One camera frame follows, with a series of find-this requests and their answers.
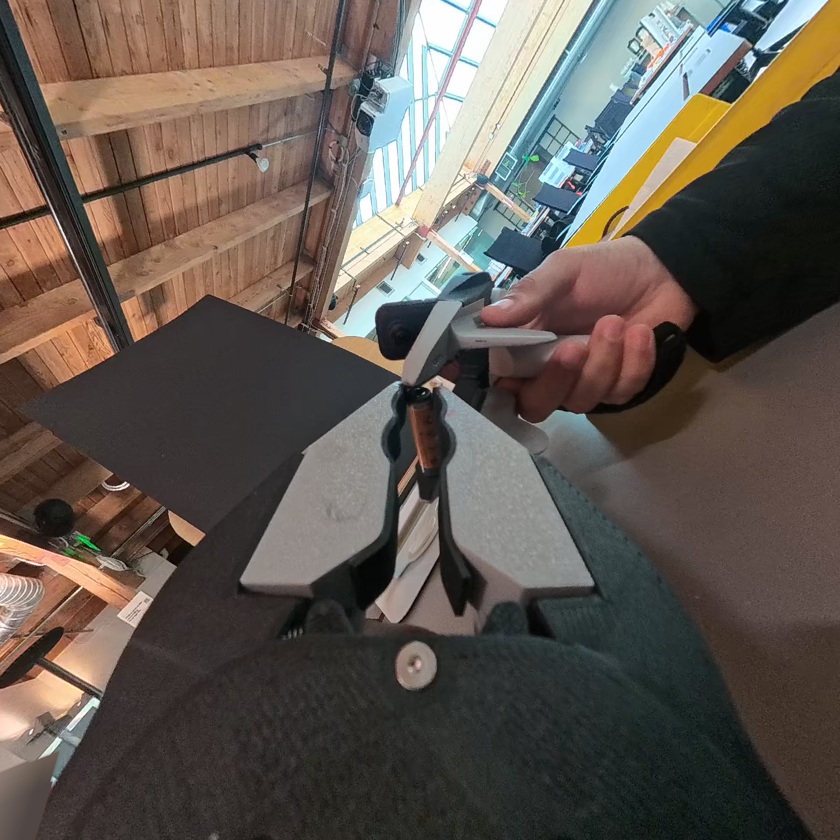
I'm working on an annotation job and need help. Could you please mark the black spotlight track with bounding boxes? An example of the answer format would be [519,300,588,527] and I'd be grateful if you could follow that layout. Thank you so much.
[0,144,271,231]

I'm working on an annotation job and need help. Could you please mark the person's right hand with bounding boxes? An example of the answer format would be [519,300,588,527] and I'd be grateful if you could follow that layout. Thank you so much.
[481,235,698,424]

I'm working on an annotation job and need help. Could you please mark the person's right forearm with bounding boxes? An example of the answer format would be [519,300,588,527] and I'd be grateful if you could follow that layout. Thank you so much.
[626,69,840,363]

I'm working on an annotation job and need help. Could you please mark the orange battery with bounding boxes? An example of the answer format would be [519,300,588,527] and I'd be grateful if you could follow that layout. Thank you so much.
[403,386,444,503]

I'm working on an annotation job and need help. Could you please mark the yellow plastic bin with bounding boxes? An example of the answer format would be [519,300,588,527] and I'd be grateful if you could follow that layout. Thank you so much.
[564,0,840,250]

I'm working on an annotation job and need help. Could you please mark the red steel beam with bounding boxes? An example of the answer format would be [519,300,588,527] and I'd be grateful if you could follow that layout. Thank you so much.
[397,0,484,209]

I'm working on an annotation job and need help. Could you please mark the silver air duct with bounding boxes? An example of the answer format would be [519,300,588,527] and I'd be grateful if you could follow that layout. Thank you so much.
[0,572,46,647]

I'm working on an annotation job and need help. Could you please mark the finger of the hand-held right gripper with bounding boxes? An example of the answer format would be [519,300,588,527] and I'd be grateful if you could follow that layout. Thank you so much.
[456,346,491,403]
[400,299,462,386]

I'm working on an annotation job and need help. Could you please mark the black round speaker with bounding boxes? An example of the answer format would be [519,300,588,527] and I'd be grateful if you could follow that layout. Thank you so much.
[33,499,76,540]

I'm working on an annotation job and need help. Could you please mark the white ceiling camera box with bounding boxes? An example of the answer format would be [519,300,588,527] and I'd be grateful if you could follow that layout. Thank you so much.
[353,75,416,156]

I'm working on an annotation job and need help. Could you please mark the black floor lamp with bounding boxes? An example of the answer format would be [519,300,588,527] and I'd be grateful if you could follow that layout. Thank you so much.
[0,626,104,698]

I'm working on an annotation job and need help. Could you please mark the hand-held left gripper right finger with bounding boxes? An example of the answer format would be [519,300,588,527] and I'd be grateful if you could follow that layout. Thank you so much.
[433,386,596,616]

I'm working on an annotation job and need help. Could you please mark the black ceiling rail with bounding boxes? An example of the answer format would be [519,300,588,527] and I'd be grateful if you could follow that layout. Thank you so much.
[0,13,133,353]

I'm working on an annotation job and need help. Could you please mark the black monitor with wooden edge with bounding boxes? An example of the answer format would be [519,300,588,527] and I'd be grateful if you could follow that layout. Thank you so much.
[20,295,408,534]

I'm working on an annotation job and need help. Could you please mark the wooden roof beam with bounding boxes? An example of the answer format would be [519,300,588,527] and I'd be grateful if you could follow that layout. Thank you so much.
[413,0,592,225]

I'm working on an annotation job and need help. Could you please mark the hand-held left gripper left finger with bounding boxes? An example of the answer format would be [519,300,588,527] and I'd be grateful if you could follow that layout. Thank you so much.
[239,384,401,611]

